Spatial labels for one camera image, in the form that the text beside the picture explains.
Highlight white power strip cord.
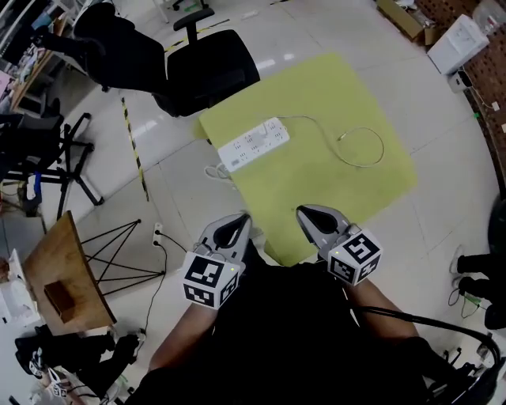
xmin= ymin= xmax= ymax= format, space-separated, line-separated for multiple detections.
xmin=203 ymin=163 xmax=235 ymax=182

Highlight black round stool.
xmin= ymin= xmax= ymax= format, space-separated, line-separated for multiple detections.
xmin=487 ymin=194 xmax=506 ymax=255

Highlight person's right forearm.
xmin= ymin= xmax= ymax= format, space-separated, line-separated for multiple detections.
xmin=342 ymin=279 xmax=421 ymax=342

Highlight black office chair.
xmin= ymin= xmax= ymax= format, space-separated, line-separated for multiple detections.
xmin=151 ymin=6 xmax=262 ymax=118

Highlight green thin cable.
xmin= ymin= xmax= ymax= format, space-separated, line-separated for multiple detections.
xmin=447 ymin=287 xmax=492 ymax=320

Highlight cardboard box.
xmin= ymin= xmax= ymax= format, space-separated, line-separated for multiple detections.
xmin=374 ymin=0 xmax=439 ymax=46

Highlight brown wooden box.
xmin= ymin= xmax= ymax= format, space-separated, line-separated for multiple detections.
xmin=43 ymin=281 xmax=77 ymax=322

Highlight wooden desk with clutter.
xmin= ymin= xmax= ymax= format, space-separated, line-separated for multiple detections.
xmin=0 ymin=11 xmax=69 ymax=114

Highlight wooden side table wire legs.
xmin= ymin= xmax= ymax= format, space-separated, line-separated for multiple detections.
xmin=21 ymin=210 xmax=166 ymax=337

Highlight spare gripper device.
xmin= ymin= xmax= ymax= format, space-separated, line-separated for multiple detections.
xmin=28 ymin=346 xmax=69 ymax=399

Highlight person's left forearm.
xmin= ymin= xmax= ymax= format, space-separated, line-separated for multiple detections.
xmin=147 ymin=301 xmax=217 ymax=373

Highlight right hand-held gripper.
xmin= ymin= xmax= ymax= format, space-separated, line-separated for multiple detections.
xmin=296 ymin=203 xmax=384 ymax=287

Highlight small white device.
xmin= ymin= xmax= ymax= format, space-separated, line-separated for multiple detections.
xmin=447 ymin=70 xmax=474 ymax=95

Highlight black swivel chair with armrests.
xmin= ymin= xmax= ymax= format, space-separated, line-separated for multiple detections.
xmin=0 ymin=97 xmax=106 ymax=221

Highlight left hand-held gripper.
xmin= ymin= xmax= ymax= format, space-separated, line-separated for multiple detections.
xmin=182 ymin=213 xmax=253 ymax=311

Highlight white charging cable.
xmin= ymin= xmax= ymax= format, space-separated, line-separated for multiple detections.
xmin=269 ymin=114 xmax=386 ymax=168

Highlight person's black clothing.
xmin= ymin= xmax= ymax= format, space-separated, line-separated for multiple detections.
xmin=125 ymin=239 xmax=455 ymax=405

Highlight white appliance box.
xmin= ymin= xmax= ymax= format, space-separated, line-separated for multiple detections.
xmin=426 ymin=13 xmax=492 ymax=77

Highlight yellow black hazard tape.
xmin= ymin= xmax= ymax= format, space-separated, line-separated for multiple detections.
xmin=119 ymin=96 xmax=151 ymax=203

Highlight black bag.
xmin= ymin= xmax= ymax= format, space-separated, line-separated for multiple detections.
xmin=14 ymin=324 xmax=140 ymax=392

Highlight black floor cable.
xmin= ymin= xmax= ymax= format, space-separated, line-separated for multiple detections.
xmin=138 ymin=232 xmax=187 ymax=340

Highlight white boxes pile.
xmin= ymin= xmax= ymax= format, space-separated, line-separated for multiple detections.
xmin=0 ymin=248 xmax=41 ymax=326

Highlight thick black cable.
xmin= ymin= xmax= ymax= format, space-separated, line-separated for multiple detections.
xmin=353 ymin=305 xmax=504 ymax=399

